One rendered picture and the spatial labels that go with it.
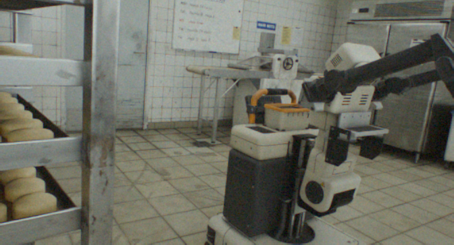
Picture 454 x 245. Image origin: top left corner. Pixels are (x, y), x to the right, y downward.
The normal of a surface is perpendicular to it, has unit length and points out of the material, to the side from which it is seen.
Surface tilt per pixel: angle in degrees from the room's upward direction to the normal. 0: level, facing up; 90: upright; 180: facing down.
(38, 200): 0
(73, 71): 90
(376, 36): 90
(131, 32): 90
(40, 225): 90
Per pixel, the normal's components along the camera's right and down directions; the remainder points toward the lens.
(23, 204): 0.10, -0.98
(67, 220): 0.63, 0.21
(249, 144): -0.80, 0.04
